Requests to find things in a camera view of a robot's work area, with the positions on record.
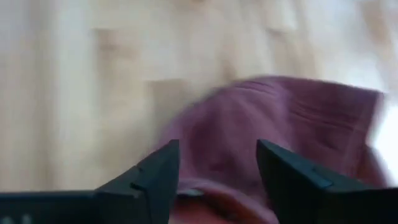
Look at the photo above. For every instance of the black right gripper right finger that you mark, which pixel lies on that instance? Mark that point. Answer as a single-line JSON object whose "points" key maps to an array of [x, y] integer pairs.
{"points": [[311, 199]]}

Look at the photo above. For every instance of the maroon cotton baseball cap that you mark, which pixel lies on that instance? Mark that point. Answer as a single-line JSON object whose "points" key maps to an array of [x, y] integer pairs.
{"points": [[248, 124]]}

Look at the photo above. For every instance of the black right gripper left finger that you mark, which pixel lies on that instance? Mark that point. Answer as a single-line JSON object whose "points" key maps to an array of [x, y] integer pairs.
{"points": [[109, 205]]}

